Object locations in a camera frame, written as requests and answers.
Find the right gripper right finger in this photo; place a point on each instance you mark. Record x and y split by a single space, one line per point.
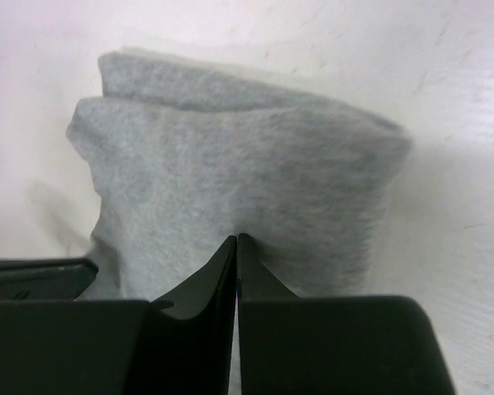
380 344

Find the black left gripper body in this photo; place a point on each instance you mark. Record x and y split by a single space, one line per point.
45 279

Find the grey tank top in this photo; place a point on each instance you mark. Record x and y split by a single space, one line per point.
183 156

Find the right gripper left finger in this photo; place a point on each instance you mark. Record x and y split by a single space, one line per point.
179 343

